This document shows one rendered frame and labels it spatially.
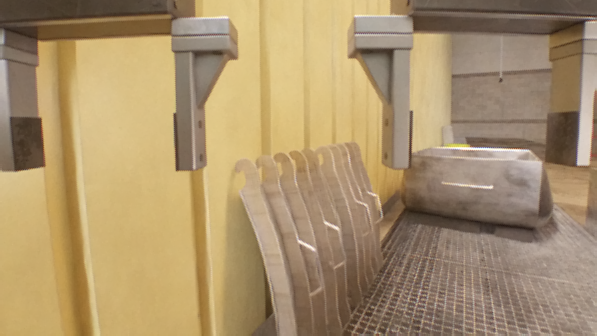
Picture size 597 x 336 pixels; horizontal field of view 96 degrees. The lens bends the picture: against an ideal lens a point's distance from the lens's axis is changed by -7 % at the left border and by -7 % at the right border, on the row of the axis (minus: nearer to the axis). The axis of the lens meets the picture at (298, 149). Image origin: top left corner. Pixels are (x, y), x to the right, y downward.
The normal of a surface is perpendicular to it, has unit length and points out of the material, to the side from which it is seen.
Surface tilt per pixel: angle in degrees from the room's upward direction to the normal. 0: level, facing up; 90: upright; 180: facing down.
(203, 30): 90
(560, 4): 90
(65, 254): 90
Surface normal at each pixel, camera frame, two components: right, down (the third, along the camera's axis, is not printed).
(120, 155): 0.87, 0.04
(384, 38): 0.00, 0.09
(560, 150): -1.00, 0.01
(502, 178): -0.62, 0.07
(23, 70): 1.00, -0.01
